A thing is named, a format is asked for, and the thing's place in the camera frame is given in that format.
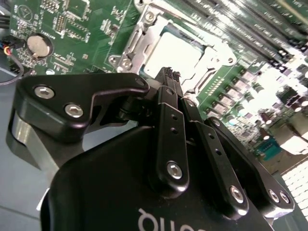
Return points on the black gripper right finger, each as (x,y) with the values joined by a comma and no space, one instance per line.
(219,163)

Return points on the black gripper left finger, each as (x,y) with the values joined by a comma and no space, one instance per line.
(60,96)

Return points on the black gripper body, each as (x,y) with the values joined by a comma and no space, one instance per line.
(108,187)

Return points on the metal socket cover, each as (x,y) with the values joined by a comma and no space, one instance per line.
(142,41)

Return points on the silver CPU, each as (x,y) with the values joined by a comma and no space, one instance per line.
(173,50)

